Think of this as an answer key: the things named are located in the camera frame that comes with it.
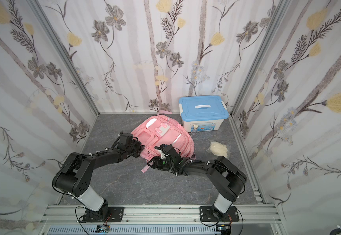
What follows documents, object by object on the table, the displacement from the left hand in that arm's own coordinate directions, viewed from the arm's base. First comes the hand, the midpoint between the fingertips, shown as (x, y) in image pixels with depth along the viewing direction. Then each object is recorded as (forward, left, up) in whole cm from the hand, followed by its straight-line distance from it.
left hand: (148, 142), depth 94 cm
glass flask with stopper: (+10, -33, -4) cm, 34 cm away
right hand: (-15, -3, +3) cm, 16 cm away
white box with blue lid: (+18, -41, +9) cm, 46 cm away
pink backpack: (+13, -9, -3) cm, 16 cm away
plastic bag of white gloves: (-3, -48, -6) cm, 48 cm away
